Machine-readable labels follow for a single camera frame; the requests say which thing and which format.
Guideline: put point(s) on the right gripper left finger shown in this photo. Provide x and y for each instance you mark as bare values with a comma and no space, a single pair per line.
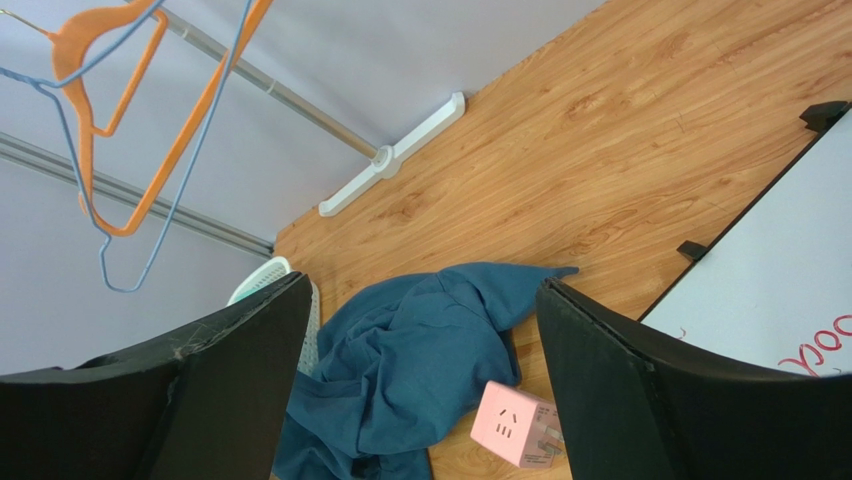
204,401

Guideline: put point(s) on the dark blue t shirt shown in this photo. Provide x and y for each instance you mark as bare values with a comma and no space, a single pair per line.
399,365

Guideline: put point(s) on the white perforated plastic basket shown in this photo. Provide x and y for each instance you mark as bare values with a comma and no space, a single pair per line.
268,273

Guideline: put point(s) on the silver clothes rack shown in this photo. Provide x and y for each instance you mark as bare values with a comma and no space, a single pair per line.
385,160

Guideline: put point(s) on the pink power adapter cube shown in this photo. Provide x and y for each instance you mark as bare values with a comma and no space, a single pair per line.
519,427

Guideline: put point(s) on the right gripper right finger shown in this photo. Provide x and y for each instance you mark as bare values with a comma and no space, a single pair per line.
635,403

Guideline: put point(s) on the white dry erase board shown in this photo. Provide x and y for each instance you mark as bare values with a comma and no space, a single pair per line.
774,288

